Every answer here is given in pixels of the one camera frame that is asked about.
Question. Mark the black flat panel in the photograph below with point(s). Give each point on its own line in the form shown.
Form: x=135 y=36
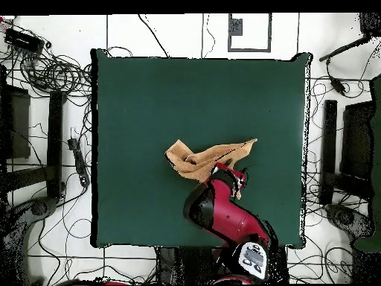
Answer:
x=357 y=140
x=18 y=125

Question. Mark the orange terry towel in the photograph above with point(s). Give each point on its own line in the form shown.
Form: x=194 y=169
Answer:
x=202 y=164

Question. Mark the black electronics box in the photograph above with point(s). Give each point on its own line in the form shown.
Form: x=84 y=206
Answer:
x=23 y=40

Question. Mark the black upright post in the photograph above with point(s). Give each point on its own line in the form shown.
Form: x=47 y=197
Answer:
x=329 y=149
x=55 y=143

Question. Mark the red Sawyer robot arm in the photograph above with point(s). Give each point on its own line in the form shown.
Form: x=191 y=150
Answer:
x=226 y=214

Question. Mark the black power adapter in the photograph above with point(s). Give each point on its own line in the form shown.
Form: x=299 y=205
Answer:
x=338 y=85

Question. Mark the black camera stand base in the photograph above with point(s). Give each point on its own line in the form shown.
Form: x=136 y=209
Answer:
x=348 y=219
x=26 y=214

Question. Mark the grey square frame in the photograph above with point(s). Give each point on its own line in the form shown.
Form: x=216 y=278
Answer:
x=236 y=26

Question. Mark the dark green table cloth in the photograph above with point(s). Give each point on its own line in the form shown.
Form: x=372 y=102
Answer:
x=178 y=101

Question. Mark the black power strip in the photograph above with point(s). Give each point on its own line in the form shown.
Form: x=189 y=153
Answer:
x=79 y=162

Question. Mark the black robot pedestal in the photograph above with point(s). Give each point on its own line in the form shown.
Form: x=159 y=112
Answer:
x=190 y=265

